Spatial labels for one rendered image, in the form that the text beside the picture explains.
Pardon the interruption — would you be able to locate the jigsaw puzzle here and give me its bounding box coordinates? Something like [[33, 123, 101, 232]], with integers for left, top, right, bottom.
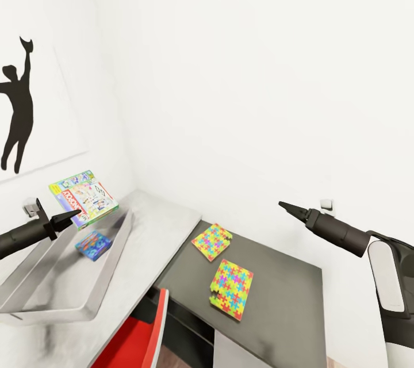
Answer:
[[191, 223, 232, 262], [210, 259, 254, 321]]

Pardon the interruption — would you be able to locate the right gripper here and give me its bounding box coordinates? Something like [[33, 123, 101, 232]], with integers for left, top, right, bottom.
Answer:
[[278, 201, 350, 247]]

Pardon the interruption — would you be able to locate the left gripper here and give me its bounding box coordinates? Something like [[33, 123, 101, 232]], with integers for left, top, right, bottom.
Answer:
[[9, 209, 82, 251]]

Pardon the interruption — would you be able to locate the board game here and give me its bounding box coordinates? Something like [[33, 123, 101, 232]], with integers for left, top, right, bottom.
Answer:
[[75, 230, 113, 262], [48, 170, 119, 231]]

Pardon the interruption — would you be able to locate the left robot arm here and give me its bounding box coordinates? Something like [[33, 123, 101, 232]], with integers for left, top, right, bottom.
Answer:
[[0, 197, 82, 260]]

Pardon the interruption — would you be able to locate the toy box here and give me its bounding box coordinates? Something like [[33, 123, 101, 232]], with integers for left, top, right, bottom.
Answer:
[[0, 206, 131, 327]]

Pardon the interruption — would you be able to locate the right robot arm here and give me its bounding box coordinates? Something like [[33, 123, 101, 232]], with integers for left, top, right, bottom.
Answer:
[[278, 199, 414, 368]]

